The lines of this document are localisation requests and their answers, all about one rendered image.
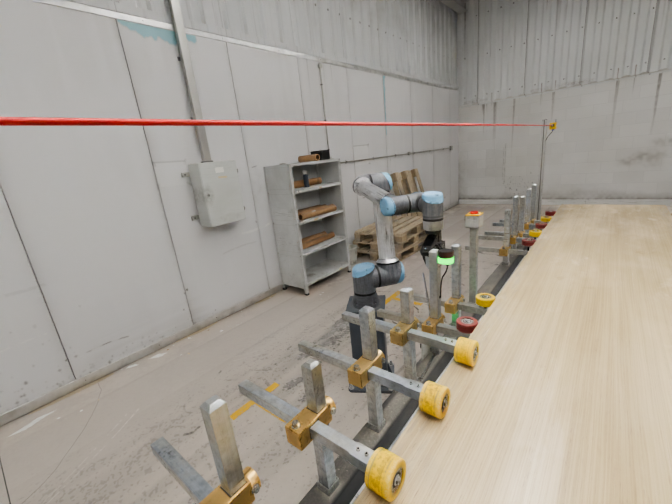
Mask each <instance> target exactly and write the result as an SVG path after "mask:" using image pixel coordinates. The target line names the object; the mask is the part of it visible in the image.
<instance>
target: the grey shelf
mask: <svg viewBox="0 0 672 504"><path fill-rule="evenodd" d="M316 164H318V165H316ZM338 166H339V169H338ZM263 168H264V174H265V181H266V187H267V193H268V199H269V205H270V211H271V217H272V224H273V230H274V236H275V242H276V248H277V254H278V260H279V267H280V273H281V279H282V285H283V290H286V289H287V287H285V284H286V285H290V286H294V287H298V288H302V289H304V291H305V295H306V296H308V295H309V289H308V286H310V285H312V284H314V283H315V282H317V281H319V280H321V279H323V278H325V277H327V276H329V275H331V274H333V273H335V272H337V271H339V270H341V269H343V268H345V267H347V266H348V267H349V270H348V272H349V273H350V272H351V266H350V256H349V246H348V235H347V225H346V215H345V205H344V194H343V184H342V174H341V164H340V158H337V159H328V160H319V161H310V162H301V163H292V164H283V165H274V166H266V167H263ZM303 171H307V172H308V178H309V179H310V178H316V177H321V179H322V183H321V184H315V185H310V187H300V188H294V182H293V181H298V180H303ZM314 171H315V172H314ZM318 172H319V174H317V173H318ZM339 176H340V179H339ZM292 183H293V184H292ZM290 185H291V186H290ZM289 186H290V187H289ZM340 187H341V189H340ZM319 189H320V190H321V191H320V190H319ZM317 196H318V197H317ZM341 197H342V199H341ZM321 198H322V199H321ZM320 199H321V200H320ZM318 204H319V205H323V204H326V205H329V204H334V205H335V206H336V207H337V210H336V211H333V212H329V213H326V214H322V215H319V216H315V217H312V218H308V219H305V220H299V218H298V210H300V209H304V208H308V207H312V206H316V205H318ZM342 207H343V209H342ZM294 212H295V213H294ZM296 212H297V213H296ZM293 214H294V215H293ZM343 217H344V219H343ZM295 219H296V220H295ZM297 219H298V220H297ZM320 221H321V222H320ZM323 223H324V224H325V225H324V224H323ZM344 227H345V229H344ZM321 229H322V230H321ZM323 231H326V232H327V234H328V233H331V232H334V234H335V237H333V238H331V239H328V240H326V241H323V242H321V243H318V244H316V245H313V246H311V247H308V248H306V249H303V246H302V238H305V237H308V236H311V235H314V234H317V233H320V232H323ZM298 241H299V242H298ZM300 241H301V242H300ZM297 242H298V243H297ZM346 247H347V249H346ZM298 249H299V250H298ZM327 249H328V251H327ZM324 254H325V255H324ZM347 257H348V259H347ZM328 258H329V259H328ZM307 290H308V291H307Z"/></svg>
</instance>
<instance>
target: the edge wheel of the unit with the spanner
mask: <svg viewBox="0 0 672 504"><path fill-rule="evenodd" d="M477 325H478V321H477V320H476V319H475V318H473V317H469V316H462V317H459V318H457V320H456V328H457V330H458V331H460V332H462V333H466V334H471V333H472V332H473V331H474V329H475V328H476V327H477Z"/></svg>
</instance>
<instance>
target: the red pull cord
mask: <svg viewBox="0 0 672 504"><path fill-rule="evenodd" d="M0 126H552V125H526V124H459V123H392V122H324V121H257V120H190V119H123V118H56V117H0Z"/></svg>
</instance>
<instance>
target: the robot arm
mask: <svg viewBox="0 0 672 504"><path fill-rule="evenodd" d="M392 186H393V185H392V179H391V177H390V175H389V174H388V173H387V172H380V173H373V174H365V175H361V176H359V177H357V178H356V179H355V180H354V182H353V186H352V187H353V191H354V192H355V193H356V194H357V195H359V196H364V197H366V198H367V199H369V200H370V201H372V202H373V207H374V217H375V226H376V236H377V245H378V255H379V258H378V260H377V261H376V263H377V265H374V264H373V263H369V262H365V263H360V264H357V265H355V266H354V267H353V269H352V277H353V288H354V296H353V299H352V306H353V307H354V308H356V309H361V308H363V307H364V306H365V305H366V306H370V307H372V308H376V307H378V306H379V305H380V299H379V297H378V295H377V292H376V288H378V287H384V286H389V285H394V284H398V283H401V282H402V281H403V280H404V277H405V270H404V266H403V264H402V262H401V261H399V259H398V258H397V257H396V256H395V246H394V235H393V225H392V216H393V215H400V214H407V213H414V212H422V213H423V222H422V223H423V229H424V230H425V233H426V234H429V235H427V237H426V239H425V241H424V243H423V245H422V248H421V250H420V253H421V256H422V257H423V260H424V262H425V264H426V266H427V268H428V270H429V251H430V250H432V249H438V250H440V249H445V241H443V240H442V235H441V230H442V229H444V219H443V201H444V198H443V194H442V193H441V192H437V191H428V192H424V193H422V192H414V193H412V194H406V195H399V196H395V195H394V194H391V193H390V190H391V189H392ZM442 246H443V248H442Z"/></svg>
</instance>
